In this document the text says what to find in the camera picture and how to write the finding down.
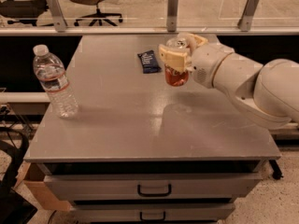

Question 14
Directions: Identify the right grey metal bracket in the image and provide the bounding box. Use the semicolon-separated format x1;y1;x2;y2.
237;0;260;32

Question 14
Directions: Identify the brown cardboard box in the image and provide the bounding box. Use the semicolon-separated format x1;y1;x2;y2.
15;161;70;212

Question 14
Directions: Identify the middle grey metal bracket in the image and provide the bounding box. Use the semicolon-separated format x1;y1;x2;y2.
166;0;178;32

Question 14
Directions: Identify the lower grey drawer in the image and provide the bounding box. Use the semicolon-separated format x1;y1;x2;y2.
72;203;235;223

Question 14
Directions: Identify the grey drawer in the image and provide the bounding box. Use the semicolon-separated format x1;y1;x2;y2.
44;173;261;201
72;203;235;223

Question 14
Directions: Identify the clear plastic water bottle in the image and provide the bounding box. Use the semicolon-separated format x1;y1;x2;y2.
33;44;78;119

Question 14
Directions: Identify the dark blue snack bar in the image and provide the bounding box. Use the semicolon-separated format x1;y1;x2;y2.
137;50;161;74

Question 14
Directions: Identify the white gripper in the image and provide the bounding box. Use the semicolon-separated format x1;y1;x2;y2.
158;33;235;89

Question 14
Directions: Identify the black upper drawer handle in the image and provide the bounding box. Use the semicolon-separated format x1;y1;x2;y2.
137;184;172;198

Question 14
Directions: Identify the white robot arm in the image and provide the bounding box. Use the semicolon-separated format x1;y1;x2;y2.
159;33;299;130

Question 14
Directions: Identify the red coke can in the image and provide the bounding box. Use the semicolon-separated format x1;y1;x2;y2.
164;37;189;87

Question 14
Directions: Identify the black drawer handle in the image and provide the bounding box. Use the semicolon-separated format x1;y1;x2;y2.
137;184;172;198
139;212;166;222

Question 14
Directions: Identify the dark office chair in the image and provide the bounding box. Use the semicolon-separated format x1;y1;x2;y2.
0;0;49;26

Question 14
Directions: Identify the black lower drawer handle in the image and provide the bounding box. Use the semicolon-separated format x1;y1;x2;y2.
139;212;166;222

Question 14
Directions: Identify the grey metal bracket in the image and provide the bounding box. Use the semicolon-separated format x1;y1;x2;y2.
46;0;67;32
166;0;178;32
237;0;260;32

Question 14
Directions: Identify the upper grey drawer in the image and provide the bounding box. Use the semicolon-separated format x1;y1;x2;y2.
44;173;261;201

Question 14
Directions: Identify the left grey metal bracket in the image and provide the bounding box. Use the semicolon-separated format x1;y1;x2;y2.
46;0;67;32

